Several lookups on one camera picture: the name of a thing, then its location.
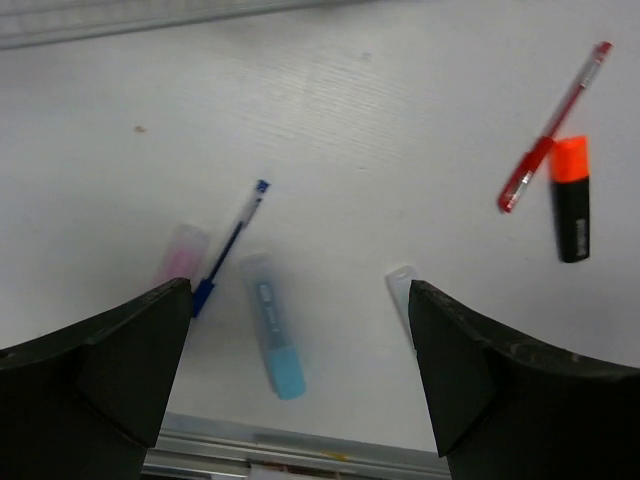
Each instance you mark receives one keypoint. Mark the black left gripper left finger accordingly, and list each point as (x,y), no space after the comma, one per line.
(87,401)

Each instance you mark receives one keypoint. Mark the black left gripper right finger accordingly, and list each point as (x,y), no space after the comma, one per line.
(505,405)

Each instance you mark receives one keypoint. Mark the green highlighter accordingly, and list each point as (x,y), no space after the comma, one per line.
(398,283)

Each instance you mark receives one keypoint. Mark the blue ballpoint pen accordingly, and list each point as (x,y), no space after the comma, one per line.
(206,286)

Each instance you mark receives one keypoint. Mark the pink highlighter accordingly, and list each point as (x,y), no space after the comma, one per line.
(184,254)

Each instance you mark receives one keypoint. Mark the blue highlighter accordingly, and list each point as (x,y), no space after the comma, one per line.
(279,353)

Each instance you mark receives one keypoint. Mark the red pen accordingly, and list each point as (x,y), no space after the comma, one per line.
(527,167)

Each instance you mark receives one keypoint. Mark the orange black highlighter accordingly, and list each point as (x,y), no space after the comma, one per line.
(570,182)

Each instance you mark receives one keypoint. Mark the white wire file organizer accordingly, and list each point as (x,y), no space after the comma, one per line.
(34,23)

